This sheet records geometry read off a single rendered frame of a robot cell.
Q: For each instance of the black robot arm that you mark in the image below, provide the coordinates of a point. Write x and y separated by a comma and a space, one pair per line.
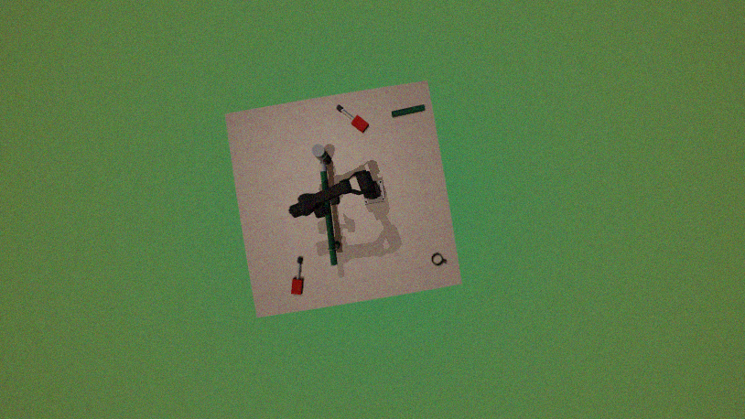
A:
308, 202

